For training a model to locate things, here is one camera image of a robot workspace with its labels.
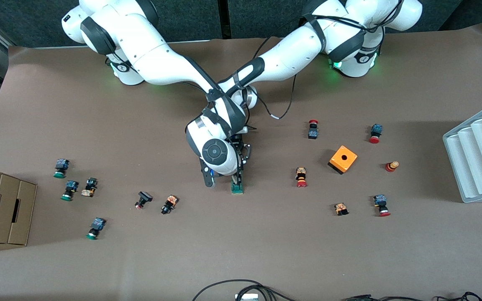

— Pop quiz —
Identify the black push button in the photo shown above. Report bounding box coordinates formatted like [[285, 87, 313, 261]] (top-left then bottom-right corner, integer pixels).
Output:
[[134, 191, 154, 210]]

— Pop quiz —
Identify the black cable bundle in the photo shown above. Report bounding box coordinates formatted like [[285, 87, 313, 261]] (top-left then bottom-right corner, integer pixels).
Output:
[[341, 291, 482, 301]]

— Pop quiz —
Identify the brown paper table cover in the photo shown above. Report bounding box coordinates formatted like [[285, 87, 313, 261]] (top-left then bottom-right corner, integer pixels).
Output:
[[0, 23, 482, 301]]

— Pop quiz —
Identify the brown cardboard box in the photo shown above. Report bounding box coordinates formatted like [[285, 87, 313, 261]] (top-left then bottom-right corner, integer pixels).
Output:
[[0, 164, 38, 246]]

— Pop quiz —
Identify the orange button enclosure box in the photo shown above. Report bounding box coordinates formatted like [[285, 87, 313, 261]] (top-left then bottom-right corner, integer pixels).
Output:
[[328, 145, 358, 175]]

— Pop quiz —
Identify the green pushbutton blue block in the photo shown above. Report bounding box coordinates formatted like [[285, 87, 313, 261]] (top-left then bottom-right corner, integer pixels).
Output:
[[60, 180, 79, 202], [53, 158, 70, 179], [85, 217, 107, 241]]

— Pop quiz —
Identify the black looped cable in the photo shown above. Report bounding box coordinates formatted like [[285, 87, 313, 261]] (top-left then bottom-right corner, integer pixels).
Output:
[[192, 279, 298, 301]]

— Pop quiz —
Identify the grey ribbed tray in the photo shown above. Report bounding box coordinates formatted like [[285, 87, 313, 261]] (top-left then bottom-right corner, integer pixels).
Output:
[[442, 99, 482, 204]]

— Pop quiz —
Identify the black divider post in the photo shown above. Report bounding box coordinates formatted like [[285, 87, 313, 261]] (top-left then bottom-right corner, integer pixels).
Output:
[[218, 0, 231, 40]]

